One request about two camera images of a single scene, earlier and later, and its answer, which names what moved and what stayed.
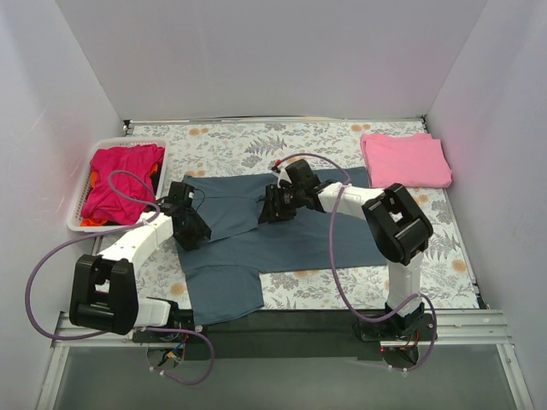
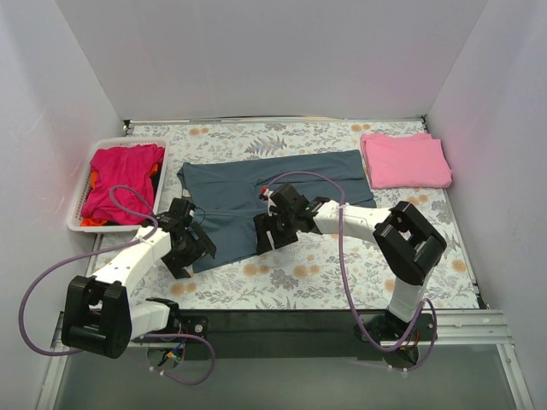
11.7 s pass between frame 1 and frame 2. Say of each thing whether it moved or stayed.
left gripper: moved
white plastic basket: stayed
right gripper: moved
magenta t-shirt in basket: stayed
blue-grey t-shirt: moved
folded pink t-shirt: stayed
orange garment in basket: stayed
